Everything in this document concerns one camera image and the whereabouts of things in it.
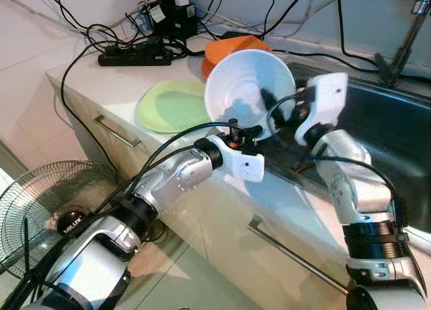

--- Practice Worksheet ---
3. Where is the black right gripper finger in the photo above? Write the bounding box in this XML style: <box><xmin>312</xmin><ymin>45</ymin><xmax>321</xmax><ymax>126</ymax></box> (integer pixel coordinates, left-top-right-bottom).
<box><xmin>261</xmin><ymin>88</ymin><xmax>288</xmax><ymax>123</ymax></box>

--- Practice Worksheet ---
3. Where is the white bowl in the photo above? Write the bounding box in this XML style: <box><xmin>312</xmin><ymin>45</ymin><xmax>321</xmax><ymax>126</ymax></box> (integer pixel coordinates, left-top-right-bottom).
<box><xmin>204</xmin><ymin>49</ymin><xmax>297</xmax><ymax>141</ymax></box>

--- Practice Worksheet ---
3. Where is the chrome faucet lever handle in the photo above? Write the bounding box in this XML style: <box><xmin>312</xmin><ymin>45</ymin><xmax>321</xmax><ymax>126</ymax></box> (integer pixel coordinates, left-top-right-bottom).
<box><xmin>374</xmin><ymin>53</ymin><xmax>395</xmax><ymax>85</ymax></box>

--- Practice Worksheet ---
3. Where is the orange bowl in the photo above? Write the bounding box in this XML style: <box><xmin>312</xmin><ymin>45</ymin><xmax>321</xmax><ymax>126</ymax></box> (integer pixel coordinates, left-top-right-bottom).
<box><xmin>204</xmin><ymin>35</ymin><xmax>273</xmax><ymax>65</ymax></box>

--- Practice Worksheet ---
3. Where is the orange plate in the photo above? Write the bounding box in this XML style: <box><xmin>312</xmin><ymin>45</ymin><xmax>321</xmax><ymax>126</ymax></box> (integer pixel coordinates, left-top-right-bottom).
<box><xmin>201</xmin><ymin>54</ymin><xmax>226</xmax><ymax>80</ymax></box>

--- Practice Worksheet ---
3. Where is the green plate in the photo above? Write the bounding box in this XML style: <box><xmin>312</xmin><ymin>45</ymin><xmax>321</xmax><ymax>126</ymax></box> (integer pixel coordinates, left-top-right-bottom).
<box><xmin>136</xmin><ymin>80</ymin><xmax>211</xmax><ymax>133</ymax></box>

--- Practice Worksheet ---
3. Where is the stainless steel sink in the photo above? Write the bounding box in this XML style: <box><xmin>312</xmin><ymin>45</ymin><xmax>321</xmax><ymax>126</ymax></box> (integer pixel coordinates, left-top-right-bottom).
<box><xmin>259</xmin><ymin>61</ymin><xmax>431</xmax><ymax>233</ymax></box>

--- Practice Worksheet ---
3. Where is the chrome gooseneck faucet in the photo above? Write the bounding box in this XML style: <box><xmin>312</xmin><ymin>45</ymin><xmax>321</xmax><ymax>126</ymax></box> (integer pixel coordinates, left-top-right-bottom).
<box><xmin>376</xmin><ymin>0</ymin><xmax>431</xmax><ymax>87</ymax></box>

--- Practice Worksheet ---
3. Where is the black power adapter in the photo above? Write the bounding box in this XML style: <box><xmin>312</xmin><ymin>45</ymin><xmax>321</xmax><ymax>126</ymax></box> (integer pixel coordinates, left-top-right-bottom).
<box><xmin>150</xmin><ymin>0</ymin><xmax>199</xmax><ymax>40</ymax></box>

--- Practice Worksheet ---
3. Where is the black power strip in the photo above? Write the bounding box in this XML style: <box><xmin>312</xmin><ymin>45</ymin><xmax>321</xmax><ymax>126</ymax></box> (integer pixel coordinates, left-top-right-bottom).
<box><xmin>98</xmin><ymin>44</ymin><xmax>174</xmax><ymax>67</ymax></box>

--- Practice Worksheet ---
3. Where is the black floor fan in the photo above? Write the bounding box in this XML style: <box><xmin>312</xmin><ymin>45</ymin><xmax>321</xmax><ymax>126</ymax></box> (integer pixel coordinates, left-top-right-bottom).
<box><xmin>0</xmin><ymin>160</ymin><xmax>166</xmax><ymax>284</ymax></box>

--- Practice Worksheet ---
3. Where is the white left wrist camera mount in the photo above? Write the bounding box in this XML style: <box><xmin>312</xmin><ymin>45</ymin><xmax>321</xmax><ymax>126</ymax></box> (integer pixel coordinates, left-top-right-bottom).
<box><xmin>207</xmin><ymin>133</ymin><xmax>265</xmax><ymax>183</ymax></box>

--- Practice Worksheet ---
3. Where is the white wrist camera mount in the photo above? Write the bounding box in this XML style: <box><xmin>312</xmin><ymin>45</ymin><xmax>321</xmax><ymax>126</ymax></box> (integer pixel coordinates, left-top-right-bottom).
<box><xmin>294</xmin><ymin>72</ymin><xmax>349</xmax><ymax>146</ymax></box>
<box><xmin>207</xmin><ymin>133</ymin><xmax>265</xmax><ymax>183</ymax></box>

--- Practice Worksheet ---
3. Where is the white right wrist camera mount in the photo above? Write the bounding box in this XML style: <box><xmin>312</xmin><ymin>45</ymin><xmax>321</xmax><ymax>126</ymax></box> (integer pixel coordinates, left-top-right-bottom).
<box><xmin>294</xmin><ymin>72</ymin><xmax>349</xmax><ymax>146</ymax></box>

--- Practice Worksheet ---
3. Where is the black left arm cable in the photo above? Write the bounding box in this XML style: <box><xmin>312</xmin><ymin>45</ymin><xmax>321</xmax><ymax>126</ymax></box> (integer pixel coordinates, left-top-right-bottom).
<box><xmin>88</xmin><ymin>121</ymin><xmax>238</xmax><ymax>216</ymax></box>

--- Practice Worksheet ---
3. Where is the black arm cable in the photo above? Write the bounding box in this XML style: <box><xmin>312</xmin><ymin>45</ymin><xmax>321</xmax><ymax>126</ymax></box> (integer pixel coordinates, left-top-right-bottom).
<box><xmin>88</xmin><ymin>121</ymin><xmax>238</xmax><ymax>216</ymax></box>
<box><xmin>266</xmin><ymin>88</ymin><xmax>405</xmax><ymax>223</ymax></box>

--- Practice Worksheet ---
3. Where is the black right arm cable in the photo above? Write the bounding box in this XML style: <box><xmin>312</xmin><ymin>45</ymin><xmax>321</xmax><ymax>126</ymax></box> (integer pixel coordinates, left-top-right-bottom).
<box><xmin>266</xmin><ymin>88</ymin><xmax>405</xmax><ymax>223</ymax></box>

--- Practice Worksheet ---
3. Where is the steel drawer handle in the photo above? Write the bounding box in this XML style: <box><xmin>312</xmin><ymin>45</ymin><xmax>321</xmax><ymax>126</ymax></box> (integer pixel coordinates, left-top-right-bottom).
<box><xmin>93</xmin><ymin>115</ymin><xmax>142</xmax><ymax>148</ymax></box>
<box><xmin>247</xmin><ymin>216</ymin><xmax>351</xmax><ymax>296</ymax></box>

